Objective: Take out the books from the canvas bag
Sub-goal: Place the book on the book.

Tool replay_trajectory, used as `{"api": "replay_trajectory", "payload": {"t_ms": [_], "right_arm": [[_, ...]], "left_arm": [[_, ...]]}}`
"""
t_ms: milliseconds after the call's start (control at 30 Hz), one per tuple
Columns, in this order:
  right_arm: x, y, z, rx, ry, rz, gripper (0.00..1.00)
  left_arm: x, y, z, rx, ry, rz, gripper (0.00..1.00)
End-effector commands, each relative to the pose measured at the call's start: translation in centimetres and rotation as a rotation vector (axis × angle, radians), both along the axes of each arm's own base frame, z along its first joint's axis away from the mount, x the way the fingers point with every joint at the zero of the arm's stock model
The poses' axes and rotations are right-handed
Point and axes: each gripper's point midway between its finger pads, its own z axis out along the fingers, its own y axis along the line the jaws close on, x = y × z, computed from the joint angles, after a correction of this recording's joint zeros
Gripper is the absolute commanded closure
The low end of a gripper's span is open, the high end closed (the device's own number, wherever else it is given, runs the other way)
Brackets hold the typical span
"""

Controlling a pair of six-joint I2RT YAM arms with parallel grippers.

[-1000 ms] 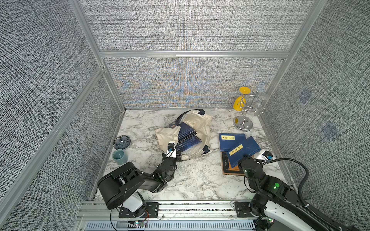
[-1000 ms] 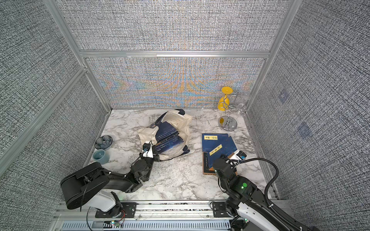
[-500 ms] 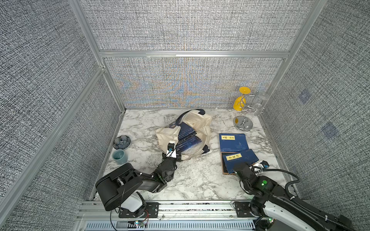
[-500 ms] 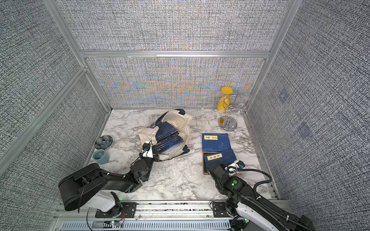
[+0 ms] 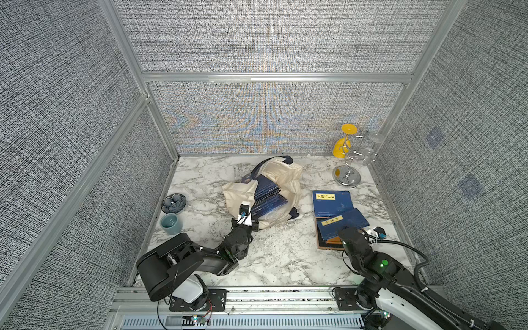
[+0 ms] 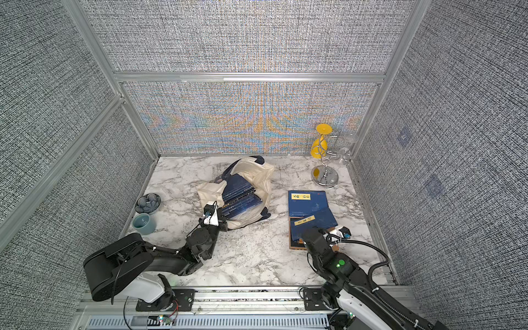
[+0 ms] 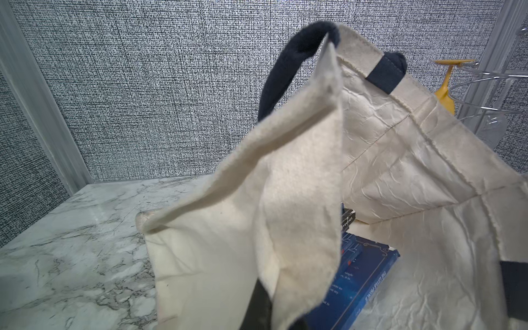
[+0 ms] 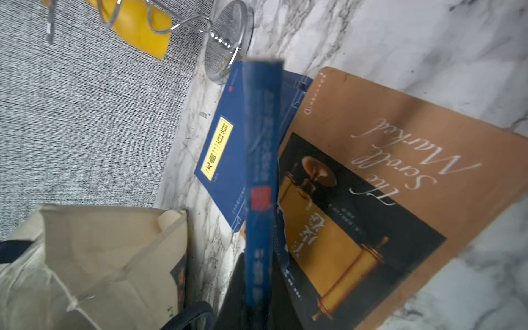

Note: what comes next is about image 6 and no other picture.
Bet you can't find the cream canvas tote bag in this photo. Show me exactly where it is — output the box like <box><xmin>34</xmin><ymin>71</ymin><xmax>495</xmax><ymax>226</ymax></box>
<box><xmin>197</xmin><ymin>155</ymin><xmax>275</xmax><ymax>231</ymax></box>

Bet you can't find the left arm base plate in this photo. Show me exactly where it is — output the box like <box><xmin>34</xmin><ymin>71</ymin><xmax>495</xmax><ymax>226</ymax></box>
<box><xmin>136</xmin><ymin>289</ymin><xmax>196</xmax><ymax>312</ymax></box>

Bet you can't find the blue book yellow label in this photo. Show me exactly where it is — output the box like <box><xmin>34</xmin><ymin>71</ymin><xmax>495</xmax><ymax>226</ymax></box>
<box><xmin>290</xmin><ymin>208</ymin><xmax>338</xmax><ymax>241</ymax></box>

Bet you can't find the aluminium front rail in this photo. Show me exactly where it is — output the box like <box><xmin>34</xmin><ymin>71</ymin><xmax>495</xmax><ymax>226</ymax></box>
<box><xmin>73</xmin><ymin>285</ymin><xmax>426</xmax><ymax>330</ymax></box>

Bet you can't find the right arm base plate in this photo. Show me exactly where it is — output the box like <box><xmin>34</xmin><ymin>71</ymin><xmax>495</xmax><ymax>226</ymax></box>
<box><xmin>299</xmin><ymin>287</ymin><xmax>332</xmax><ymax>312</ymax></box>

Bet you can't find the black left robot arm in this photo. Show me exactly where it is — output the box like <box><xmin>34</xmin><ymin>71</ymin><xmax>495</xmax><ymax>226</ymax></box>
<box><xmin>83</xmin><ymin>219</ymin><xmax>228</xmax><ymax>310</ymax></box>

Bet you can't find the dark blue book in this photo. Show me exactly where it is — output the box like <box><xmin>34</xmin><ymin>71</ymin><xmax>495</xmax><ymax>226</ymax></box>
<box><xmin>287</xmin><ymin>191</ymin><xmax>329</xmax><ymax>217</ymax></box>

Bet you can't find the clear wine glass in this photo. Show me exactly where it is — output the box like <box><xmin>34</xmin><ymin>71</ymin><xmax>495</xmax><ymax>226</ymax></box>
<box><xmin>335</xmin><ymin>131</ymin><xmax>358</xmax><ymax>165</ymax></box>

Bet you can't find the teal ceramic cup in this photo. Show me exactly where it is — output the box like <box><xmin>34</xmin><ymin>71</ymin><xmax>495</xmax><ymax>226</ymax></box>
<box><xmin>131</xmin><ymin>213</ymin><xmax>157</xmax><ymax>235</ymax></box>

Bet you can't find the dark flower shaped dish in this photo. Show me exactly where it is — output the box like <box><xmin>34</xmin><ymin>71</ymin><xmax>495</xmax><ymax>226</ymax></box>
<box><xmin>134</xmin><ymin>193</ymin><xmax>162</xmax><ymax>214</ymax></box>

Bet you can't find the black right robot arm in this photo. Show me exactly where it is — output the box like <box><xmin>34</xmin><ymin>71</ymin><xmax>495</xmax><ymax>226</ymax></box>
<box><xmin>302</xmin><ymin>228</ymin><xmax>447</xmax><ymax>329</ymax></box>

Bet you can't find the yellow wine glass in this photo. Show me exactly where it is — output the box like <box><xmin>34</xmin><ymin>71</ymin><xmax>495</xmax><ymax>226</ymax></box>
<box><xmin>310</xmin><ymin>124</ymin><xmax>333</xmax><ymax>160</ymax></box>

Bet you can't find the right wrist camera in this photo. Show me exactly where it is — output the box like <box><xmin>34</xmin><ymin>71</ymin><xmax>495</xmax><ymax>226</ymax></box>
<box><xmin>329</xmin><ymin>226</ymin><xmax>351</xmax><ymax>240</ymax></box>

